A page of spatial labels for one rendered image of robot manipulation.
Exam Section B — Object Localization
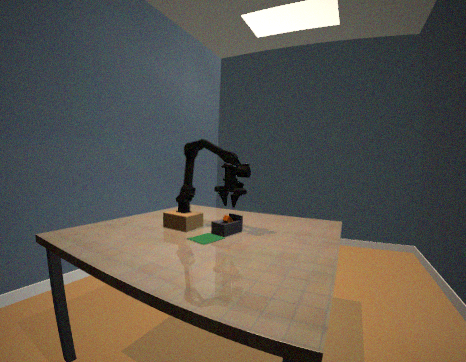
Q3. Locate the orange l-shaped part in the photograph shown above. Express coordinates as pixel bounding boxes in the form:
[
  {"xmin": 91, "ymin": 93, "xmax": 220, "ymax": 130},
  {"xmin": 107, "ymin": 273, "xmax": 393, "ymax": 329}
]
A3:
[{"xmin": 223, "ymin": 215, "xmax": 234, "ymax": 224}]

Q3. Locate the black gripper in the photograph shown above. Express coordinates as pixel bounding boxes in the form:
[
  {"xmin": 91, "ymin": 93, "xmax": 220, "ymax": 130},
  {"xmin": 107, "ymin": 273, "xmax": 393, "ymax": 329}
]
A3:
[{"xmin": 214, "ymin": 177, "xmax": 247, "ymax": 208}]

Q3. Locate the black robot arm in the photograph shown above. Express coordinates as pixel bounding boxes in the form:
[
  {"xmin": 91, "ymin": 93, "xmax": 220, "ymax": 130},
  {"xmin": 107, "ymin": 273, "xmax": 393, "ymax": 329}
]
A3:
[{"xmin": 176, "ymin": 140, "xmax": 251, "ymax": 213}]

